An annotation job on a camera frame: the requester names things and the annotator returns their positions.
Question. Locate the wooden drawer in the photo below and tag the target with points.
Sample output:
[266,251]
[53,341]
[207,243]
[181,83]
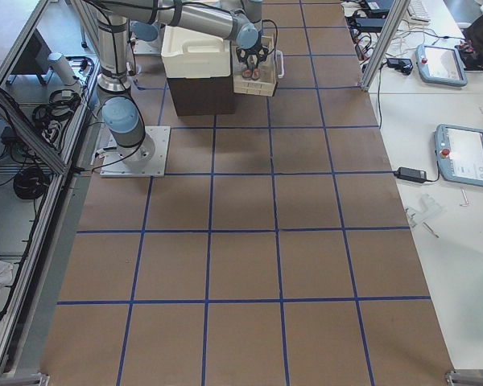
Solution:
[267,84]

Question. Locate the white drawer handle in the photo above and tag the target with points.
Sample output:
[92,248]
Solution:
[279,62]

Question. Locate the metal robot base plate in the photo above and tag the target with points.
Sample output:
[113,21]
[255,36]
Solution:
[149,160]

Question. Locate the teach pendant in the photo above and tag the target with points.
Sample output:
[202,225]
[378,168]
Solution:
[459,154]
[440,65]

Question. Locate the white plastic tray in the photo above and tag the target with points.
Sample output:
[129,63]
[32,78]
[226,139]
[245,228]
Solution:
[193,55]

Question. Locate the right aluminium frame post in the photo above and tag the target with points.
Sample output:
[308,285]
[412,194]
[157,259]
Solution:
[389,30]

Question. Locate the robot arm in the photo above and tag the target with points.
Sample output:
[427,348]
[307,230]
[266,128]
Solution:
[237,21]

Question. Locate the black power adapter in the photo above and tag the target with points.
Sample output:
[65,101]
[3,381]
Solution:
[366,24]

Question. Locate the black adapter on desk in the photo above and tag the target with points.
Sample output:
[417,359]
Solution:
[411,175]

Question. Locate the upper teach pendant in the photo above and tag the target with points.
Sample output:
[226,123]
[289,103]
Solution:
[440,65]

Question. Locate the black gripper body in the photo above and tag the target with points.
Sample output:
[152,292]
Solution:
[251,61]

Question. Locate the aluminium cage frame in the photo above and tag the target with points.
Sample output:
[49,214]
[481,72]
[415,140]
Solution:
[24,223]

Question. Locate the grey orange scissors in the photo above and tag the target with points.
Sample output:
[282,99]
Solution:
[251,74]

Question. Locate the metal hex key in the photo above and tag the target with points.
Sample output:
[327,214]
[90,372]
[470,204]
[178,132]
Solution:
[465,202]

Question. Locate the lower teach pendant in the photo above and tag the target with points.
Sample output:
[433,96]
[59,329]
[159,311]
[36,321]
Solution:
[459,154]

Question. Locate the clear plastic part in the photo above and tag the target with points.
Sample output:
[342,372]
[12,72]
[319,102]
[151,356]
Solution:
[428,208]

